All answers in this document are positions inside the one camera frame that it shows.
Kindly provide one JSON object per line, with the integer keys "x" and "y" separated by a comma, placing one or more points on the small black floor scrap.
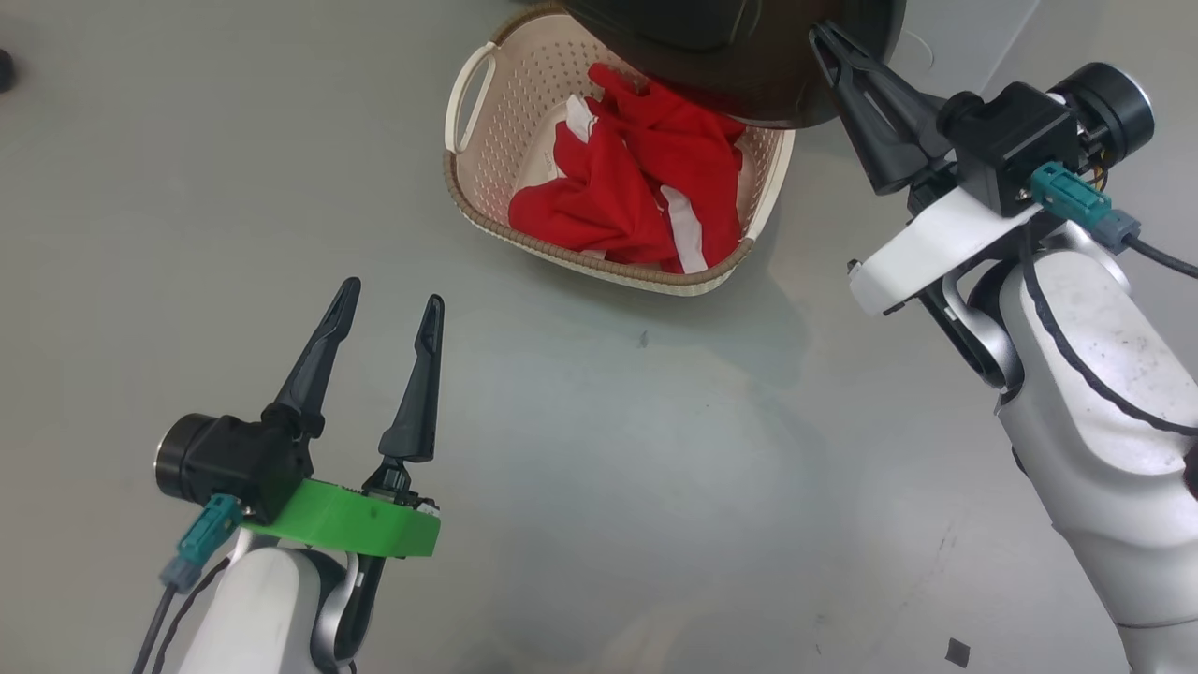
{"x": 957, "y": 652}

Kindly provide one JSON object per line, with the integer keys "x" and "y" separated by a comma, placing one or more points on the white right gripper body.
{"x": 927, "y": 253}

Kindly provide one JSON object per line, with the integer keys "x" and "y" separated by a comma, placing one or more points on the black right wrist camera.
{"x": 1015, "y": 140}

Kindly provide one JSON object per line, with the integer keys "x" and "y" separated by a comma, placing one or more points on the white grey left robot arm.
{"x": 262, "y": 618}

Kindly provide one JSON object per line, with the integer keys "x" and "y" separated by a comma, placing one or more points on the dark round washing machine door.
{"x": 730, "y": 56}

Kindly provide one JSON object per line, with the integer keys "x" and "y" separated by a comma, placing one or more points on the red and white garment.
{"x": 636, "y": 178}

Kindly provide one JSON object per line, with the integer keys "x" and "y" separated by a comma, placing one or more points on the white washing machine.
{"x": 973, "y": 28}

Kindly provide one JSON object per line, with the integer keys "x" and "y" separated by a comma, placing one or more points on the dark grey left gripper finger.
{"x": 421, "y": 402}
{"x": 314, "y": 365}

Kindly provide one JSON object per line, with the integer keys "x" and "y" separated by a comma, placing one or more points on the cream perforated laundry basket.
{"x": 524, "y": 103}

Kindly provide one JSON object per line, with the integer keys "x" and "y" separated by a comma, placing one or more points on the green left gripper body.
{"x": 346, "y": 520}

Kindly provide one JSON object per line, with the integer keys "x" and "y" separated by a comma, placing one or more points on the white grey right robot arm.
{"x": 1104, "y": 412}

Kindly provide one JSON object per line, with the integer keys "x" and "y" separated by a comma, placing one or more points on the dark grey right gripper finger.
{"x": 903, "y": 98}
{"x": 884, "y": 154}

